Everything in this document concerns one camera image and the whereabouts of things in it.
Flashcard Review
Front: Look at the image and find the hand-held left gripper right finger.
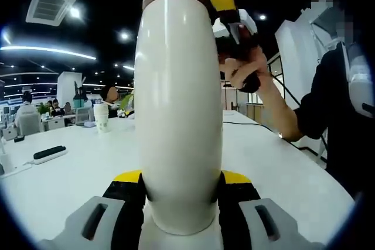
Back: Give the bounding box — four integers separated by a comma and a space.
218, 170, 326, 250

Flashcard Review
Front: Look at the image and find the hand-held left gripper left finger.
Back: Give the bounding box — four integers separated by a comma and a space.
36, 169, 146, 250

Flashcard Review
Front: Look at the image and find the cream water cup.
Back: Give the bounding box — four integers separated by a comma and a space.
135, 0, 225, 236

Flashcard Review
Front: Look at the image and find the person's right hand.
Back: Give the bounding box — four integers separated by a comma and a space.
218, 43, 272, 93

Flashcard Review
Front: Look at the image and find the white table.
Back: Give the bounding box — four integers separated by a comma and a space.
0, 111, 356, 250

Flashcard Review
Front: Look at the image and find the black white power strip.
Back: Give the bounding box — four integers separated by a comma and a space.
32, 145, 69, 166

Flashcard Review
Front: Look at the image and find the long white power strip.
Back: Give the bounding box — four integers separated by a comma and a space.
0, 160, 33, 178

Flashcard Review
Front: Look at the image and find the stack of paper cups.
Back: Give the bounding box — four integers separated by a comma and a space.
93, 103, 112, 134

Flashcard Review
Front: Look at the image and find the white charger cube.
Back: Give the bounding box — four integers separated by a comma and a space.
0, 154, 15, 175

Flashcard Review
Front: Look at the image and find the operator in black shirt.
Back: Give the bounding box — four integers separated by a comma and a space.
294, 47, 375, 196

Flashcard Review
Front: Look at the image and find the green yellow toy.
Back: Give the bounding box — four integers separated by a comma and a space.
118, 91, 137, 119

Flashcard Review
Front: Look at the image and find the white worn chest device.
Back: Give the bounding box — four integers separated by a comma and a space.
336, 40, 375, 118

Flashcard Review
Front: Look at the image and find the ceiling air conditioner vent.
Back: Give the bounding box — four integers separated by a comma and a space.
25, 0, 80, 27

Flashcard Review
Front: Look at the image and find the curved ceiling light strip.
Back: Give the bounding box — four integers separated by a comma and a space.
0, 44, 97, 60

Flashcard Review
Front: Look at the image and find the black cable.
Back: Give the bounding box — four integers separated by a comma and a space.
223, 120, 279, 134
268, 72, 302, 107

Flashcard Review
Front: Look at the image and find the small black wall monitor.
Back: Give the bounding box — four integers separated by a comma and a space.
73, 81, 88, 101

